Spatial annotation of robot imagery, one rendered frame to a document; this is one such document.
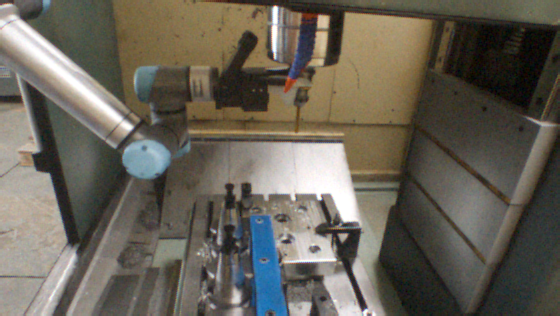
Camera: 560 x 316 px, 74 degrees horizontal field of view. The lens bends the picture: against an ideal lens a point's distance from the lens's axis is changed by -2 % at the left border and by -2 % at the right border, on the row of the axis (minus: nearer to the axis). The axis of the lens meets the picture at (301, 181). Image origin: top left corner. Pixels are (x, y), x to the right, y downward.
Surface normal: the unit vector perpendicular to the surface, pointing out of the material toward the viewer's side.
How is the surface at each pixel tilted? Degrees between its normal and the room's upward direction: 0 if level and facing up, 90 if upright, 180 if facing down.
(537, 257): 90
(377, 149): 90
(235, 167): 26
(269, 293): 0
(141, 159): 90
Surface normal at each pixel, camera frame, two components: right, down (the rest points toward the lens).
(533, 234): -0.98, 0.00
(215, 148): 0.15, -0.61
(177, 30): 0.16, 0.48
